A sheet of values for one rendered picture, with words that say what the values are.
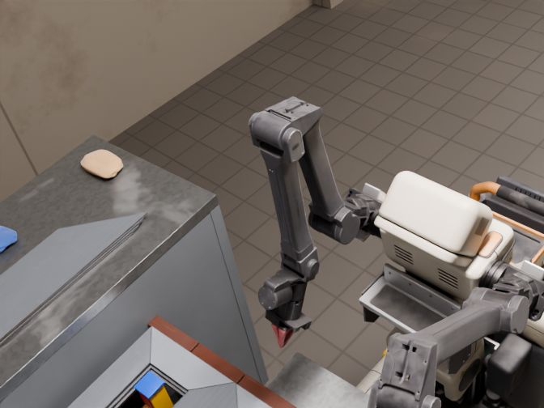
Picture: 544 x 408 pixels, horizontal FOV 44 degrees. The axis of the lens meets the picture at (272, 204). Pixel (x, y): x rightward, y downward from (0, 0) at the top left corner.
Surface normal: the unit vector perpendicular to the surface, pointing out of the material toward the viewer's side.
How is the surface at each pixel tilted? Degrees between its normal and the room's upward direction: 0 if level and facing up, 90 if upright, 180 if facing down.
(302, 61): 0
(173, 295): 90
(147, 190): 0
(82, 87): 90
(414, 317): 0
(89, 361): 90
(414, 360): 36
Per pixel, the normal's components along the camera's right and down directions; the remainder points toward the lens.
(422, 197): -0.57, -0.14
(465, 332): 0.77, 0.06
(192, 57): 0.71, 0.40
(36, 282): -0.15, -0.71
